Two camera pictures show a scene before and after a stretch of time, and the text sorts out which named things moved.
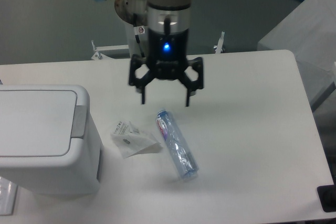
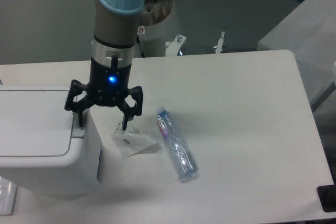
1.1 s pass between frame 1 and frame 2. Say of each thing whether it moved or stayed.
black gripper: moved
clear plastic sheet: stayed
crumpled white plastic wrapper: stayed
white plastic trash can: stayed
